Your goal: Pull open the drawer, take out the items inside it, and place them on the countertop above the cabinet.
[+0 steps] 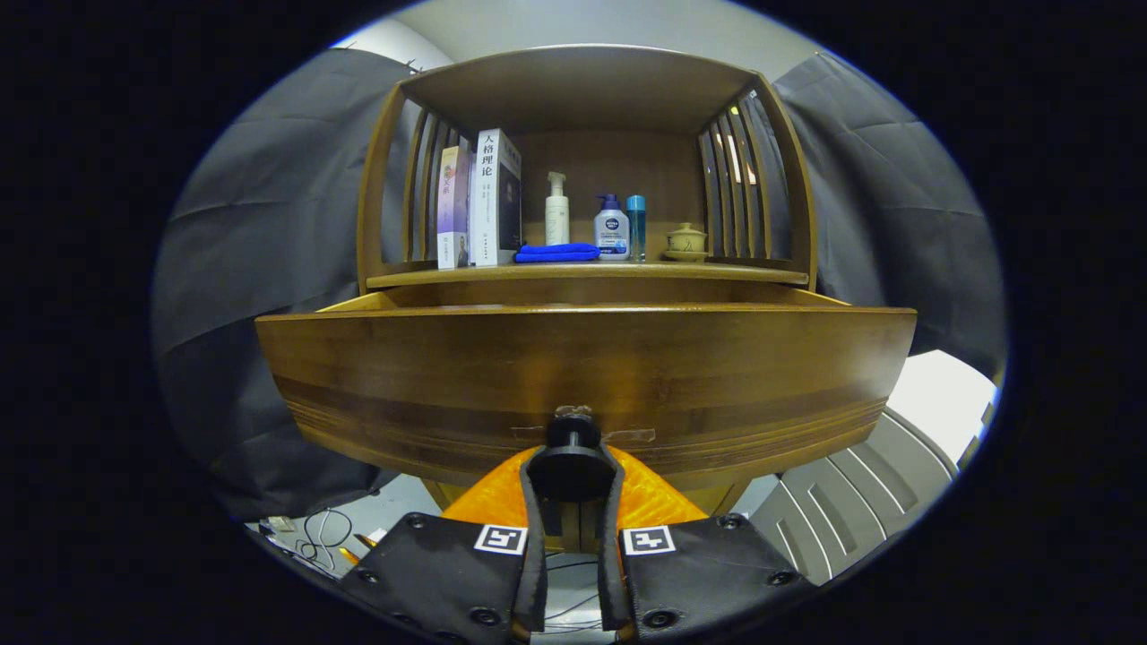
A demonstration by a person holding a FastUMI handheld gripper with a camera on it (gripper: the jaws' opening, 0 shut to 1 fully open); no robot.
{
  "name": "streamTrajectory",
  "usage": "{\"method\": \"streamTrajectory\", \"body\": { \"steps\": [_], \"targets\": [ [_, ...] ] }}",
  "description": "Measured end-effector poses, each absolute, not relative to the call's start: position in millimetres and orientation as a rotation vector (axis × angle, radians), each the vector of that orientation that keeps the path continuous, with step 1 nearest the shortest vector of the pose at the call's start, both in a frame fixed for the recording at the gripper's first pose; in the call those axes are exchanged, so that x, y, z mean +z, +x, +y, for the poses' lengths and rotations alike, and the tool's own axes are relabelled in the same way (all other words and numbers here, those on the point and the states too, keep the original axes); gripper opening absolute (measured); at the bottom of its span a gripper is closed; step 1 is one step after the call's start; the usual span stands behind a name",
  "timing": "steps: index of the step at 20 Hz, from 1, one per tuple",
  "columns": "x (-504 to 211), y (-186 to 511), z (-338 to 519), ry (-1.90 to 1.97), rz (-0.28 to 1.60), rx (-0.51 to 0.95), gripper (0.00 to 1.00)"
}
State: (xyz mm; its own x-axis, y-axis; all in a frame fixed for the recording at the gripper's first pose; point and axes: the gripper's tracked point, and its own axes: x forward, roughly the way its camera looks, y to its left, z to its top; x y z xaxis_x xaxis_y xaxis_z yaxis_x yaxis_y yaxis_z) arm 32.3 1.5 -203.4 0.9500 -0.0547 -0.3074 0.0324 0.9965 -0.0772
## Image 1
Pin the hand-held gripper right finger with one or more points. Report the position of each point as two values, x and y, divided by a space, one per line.
609 573

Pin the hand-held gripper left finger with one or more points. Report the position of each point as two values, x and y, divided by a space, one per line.
536 573

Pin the wooden drawer with black knob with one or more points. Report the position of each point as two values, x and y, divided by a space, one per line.
582 358

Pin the wooden countertop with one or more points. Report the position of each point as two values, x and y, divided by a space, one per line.
717 271

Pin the wooden cabinet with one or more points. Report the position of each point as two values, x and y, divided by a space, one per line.
582 90

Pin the blue folded cloth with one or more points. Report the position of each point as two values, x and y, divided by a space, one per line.
556 253

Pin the white bottle with blue pump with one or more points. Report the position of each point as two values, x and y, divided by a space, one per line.
612 235

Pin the cream lidded teacup with saucer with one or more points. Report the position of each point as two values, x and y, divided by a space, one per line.
685 242

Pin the teal clear bottle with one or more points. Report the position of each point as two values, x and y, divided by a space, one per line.
636 228

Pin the white book with portrait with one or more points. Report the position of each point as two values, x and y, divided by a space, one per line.
487 215

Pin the purple book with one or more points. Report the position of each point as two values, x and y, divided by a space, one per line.
452 206

